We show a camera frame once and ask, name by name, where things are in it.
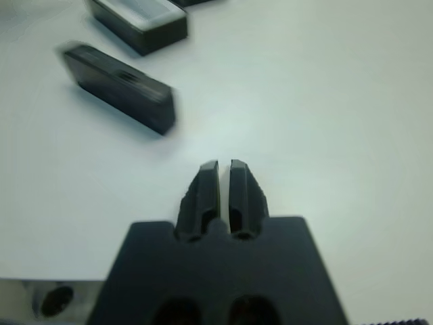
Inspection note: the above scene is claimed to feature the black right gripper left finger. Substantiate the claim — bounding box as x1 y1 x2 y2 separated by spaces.
174 160 221 243

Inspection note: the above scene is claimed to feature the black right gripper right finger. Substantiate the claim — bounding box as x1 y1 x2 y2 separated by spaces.
228 158 271 241

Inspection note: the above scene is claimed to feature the black phone-like camera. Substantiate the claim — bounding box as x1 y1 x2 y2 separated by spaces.
62 43 177 137

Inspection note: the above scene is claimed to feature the black box lid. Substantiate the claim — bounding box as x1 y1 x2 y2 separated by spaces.
171 0 225 8

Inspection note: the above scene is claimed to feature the black box base white insert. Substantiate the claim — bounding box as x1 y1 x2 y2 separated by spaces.
85 0 189 58

